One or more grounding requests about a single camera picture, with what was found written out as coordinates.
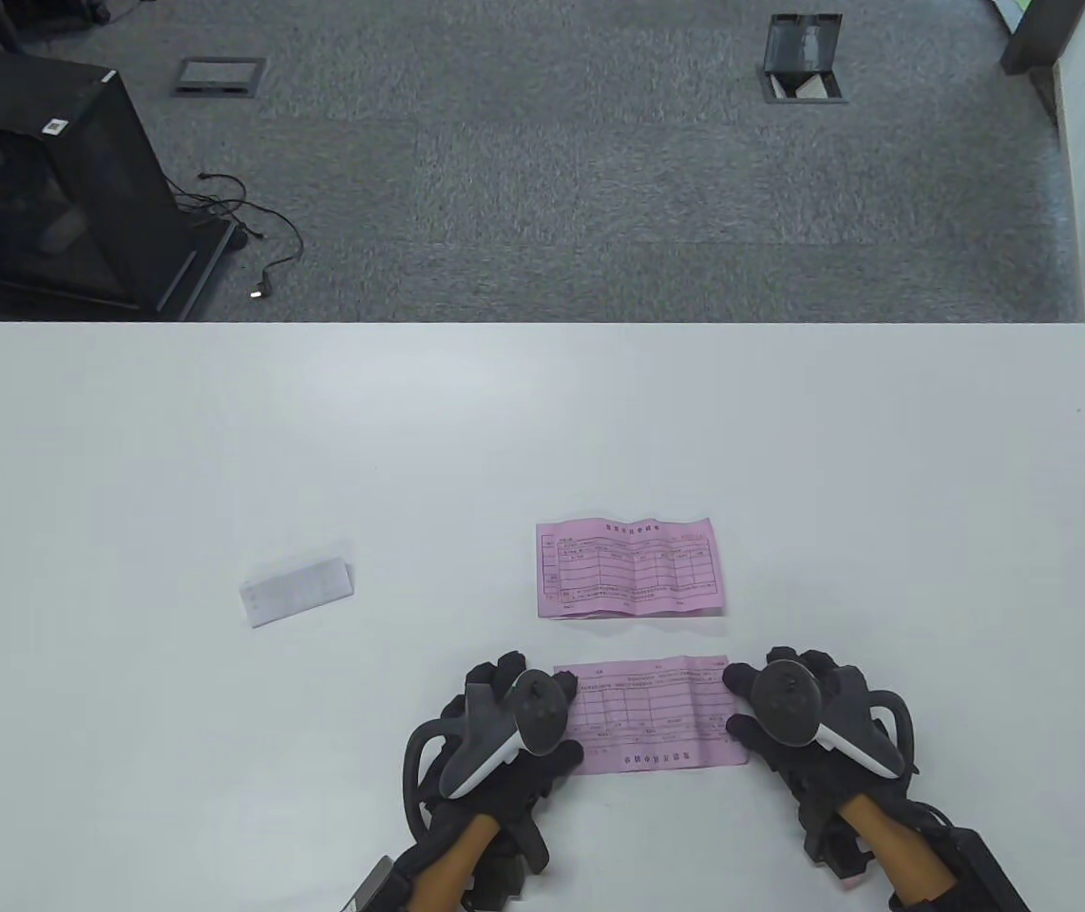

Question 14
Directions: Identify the closed grey floor box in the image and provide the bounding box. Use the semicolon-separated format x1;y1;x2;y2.
171;56;268;99

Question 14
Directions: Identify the pink paper invoice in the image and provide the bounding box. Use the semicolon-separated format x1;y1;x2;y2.
536;518;726;620
554;655;751;775

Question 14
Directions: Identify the black floor cable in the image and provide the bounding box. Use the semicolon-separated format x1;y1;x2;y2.
172;171;306;303

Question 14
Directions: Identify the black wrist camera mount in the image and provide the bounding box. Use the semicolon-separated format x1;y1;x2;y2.
471;826;551;903
804;817;876;891

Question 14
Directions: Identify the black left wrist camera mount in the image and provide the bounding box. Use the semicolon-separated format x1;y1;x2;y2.
471;826;551;903

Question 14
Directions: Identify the black white right hand controller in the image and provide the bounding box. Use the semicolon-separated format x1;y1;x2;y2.
752;662;916;782

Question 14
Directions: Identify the black white left hand controller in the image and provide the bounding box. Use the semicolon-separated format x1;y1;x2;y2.
403;668;570;837

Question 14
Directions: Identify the white paper invoice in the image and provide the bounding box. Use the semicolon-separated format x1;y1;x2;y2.
238;541;355;630

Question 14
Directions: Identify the person's left forearm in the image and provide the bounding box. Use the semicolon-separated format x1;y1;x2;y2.
405;812;501;912

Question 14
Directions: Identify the person's right forearm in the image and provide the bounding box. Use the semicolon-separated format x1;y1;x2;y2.
837;793;957;912

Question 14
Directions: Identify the black wrist strap box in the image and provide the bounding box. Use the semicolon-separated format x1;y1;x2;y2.
889;828;1033;912
343;855;401;912

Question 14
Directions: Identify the black left wrist strap box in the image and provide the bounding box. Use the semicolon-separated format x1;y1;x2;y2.
343;855;401;912

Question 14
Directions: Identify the open grey floor box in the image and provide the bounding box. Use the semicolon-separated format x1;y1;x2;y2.
756;12;849;105

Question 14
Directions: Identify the person's right hand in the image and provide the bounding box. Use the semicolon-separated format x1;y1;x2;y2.
723;646;919;856

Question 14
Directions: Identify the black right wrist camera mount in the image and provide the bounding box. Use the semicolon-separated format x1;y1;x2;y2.
804;817;876;891

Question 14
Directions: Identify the dark grey post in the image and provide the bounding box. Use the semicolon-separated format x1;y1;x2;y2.
999;0;1085;77

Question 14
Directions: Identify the black equipment cabinet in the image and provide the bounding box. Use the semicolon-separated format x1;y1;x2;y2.
0;43;238;322

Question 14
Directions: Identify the black right wrist strap box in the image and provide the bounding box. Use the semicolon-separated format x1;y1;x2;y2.
889;828;1033;912

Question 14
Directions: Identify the black white hand controller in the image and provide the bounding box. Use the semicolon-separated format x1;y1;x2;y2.
752;662;916;782
403;668;570;837

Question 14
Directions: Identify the person's left hand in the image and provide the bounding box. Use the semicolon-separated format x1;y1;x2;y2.
409;651;586;875

